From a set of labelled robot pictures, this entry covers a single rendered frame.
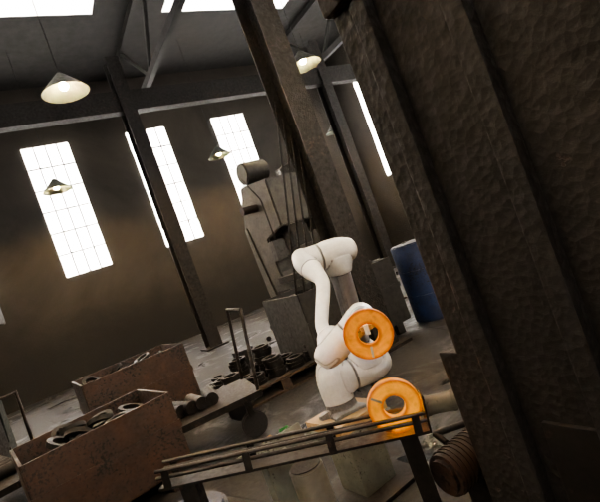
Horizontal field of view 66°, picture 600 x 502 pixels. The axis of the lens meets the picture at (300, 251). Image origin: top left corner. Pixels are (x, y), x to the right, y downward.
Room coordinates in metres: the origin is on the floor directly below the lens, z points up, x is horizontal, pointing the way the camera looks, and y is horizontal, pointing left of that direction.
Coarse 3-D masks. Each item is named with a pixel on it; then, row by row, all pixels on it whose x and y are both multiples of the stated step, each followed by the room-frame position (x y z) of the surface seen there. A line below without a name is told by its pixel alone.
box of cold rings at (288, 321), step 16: (384, 272) 4.95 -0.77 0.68; (384, 288) 4.91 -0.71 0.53; (400, 288) 5.01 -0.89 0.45; (272, 304) 4.99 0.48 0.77; (288, 304) 4.66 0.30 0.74; (304, 304) 4.45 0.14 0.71; (336, 304) 4.61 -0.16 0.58; (400, 304) 4.97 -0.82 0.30; (272, 320) 5.13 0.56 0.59; (288, 320) 4.78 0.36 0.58; (304, 320) 4.47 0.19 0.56; (336, 320) 4.58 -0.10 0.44; (400, 320) 4.94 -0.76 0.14; (288, 336) 4.90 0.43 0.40; (304, 336) 4.58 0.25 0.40
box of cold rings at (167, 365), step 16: (144, 352) 5.31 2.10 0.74; (160, 352) 4.64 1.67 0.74; (176, 352) 4.72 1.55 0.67; (112, 368) 5.10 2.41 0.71; (128, 368) 4.45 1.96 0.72; (144, 368) 4.52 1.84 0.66; (160, 368) 4.61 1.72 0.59; (176, 368) 4.69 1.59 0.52; (192, 368) 4.77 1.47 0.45; (80, 384) 4.34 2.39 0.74; (96, 384) 4.27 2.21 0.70; (112, 384) 4.34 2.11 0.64; (128, 384) 4.42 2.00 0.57; (144, 384) 4.49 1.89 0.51; (160, 384) 4.57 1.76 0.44; (176, 384) 4.66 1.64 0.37; (192, 384) 4.74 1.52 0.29; (80, 400) 4.66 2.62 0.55; (96, 400) 4.25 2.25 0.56; (112, 400) 4.32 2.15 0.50; (176, 400) 4.63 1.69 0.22
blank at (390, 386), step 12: (384, 384) 1.31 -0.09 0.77; (396, 384) 1.30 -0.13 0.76; (408, 384) 1.30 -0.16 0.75; (372, 396) 1.31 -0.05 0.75; (384, 396) 1.31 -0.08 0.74; (408, 396) 1.30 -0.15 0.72; (372, 408) 1.31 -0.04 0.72; (408, 408) 1.30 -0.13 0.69; (420, 408) 1.30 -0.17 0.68; (372, 420) 1.31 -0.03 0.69; (408, 420) 1.30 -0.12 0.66; (396, 432) 1.31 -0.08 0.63
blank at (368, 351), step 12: (360, 312) 1.39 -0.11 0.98; (372, 312) 1.39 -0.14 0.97; (348, 324) 1.40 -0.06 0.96; (360, 324) 1.39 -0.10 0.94; (372, 324) 1.39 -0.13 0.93; (384, 324) 1.39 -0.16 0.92; (348, 336) 1.40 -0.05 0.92; (384, 336) 1.39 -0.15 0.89; (348, 348) 1.40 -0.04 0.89; (360, 348) 1.39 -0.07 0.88; (372, 348) 1.39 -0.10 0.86; (384, 348) 1.39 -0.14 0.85
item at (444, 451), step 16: (464, 432) 1.37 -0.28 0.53; (448, 448) 1.32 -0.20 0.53; (464, 448) 1.31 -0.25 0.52; (432, 464) 1.32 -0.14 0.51; (448, 464) 1.28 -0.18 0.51; (464, 464) 1.27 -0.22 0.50; (448, 480) 1.28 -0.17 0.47; (464, 480) 1.26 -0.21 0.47; (480, 480) 1.31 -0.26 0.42; (480, 496) 1.36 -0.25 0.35
